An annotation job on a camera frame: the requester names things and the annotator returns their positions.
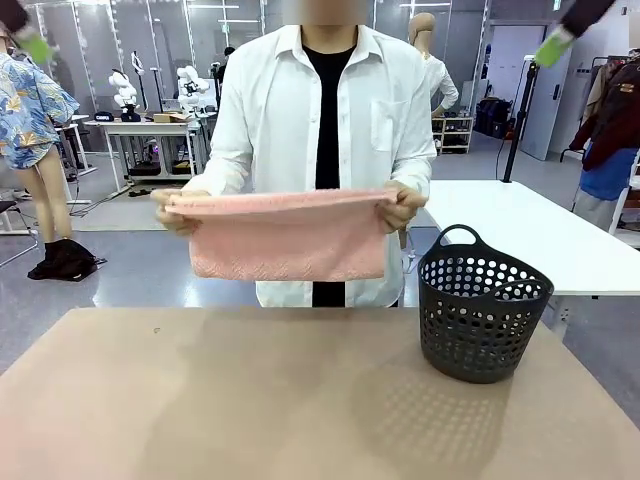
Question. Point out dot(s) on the large white table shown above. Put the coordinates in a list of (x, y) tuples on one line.
[(525, 225)]

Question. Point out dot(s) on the mannequin in blue patterned shirt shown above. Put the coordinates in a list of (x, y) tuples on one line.
[(25, 115)]

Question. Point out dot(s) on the beige coat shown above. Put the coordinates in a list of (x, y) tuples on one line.
[(596, 95)]

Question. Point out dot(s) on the pink towel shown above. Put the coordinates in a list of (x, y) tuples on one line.
[(285, 240)]

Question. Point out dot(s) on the white robot on black base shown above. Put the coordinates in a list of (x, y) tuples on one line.
[(122, 90)]

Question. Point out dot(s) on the person's right hand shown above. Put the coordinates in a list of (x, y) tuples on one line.
[(175, 225)]

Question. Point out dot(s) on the black tripod pole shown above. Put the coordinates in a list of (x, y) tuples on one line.
[(517, 125)]

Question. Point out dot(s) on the black suitcases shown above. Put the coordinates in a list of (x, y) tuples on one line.
[(492, 117)]

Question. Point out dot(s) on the person's right forearm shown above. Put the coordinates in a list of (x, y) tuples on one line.
[(220, 165)]

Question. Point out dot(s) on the black clothes pile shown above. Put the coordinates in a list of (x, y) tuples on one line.
[(62, 262)]

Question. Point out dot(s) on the white door panel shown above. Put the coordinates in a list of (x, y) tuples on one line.
[(542, 115)]

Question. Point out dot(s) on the thin black stand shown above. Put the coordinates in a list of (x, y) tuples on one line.
[(159, 85)]

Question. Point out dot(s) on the person in white shirt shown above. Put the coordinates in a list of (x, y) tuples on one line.
[(280, 125)]

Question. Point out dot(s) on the white robot with black camera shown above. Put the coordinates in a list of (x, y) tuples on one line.
[(190, 85)]

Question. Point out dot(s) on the mannequin in white shirt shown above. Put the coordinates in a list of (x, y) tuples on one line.
[(437, 85)]

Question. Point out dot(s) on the person's left hand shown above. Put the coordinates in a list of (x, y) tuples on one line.
[(405, 207)]

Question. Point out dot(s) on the person's left forearm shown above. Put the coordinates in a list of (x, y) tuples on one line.
[(415, 165)]

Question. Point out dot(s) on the blue garment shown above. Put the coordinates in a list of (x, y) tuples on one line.
[(607, 175)]

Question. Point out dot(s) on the dark maroon jacket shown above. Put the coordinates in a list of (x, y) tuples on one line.
[(620, 110)]

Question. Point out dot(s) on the flat cardboard box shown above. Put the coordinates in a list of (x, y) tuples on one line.
[(170, 118)]

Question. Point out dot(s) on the low wooden shelf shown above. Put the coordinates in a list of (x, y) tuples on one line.
[(452, 135)]

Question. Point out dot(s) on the black cap with label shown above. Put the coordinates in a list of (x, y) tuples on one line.
[(103, 116)]

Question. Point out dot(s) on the small white desk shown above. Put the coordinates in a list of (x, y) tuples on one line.
[(75, 145)]

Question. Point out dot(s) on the black seat white chair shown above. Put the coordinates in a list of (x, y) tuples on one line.
[(15, 210)]

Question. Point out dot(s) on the white background table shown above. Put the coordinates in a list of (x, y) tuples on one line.
[(150, 127)]

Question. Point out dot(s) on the dark grey perforated basket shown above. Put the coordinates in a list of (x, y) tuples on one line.
[(475, 350)]

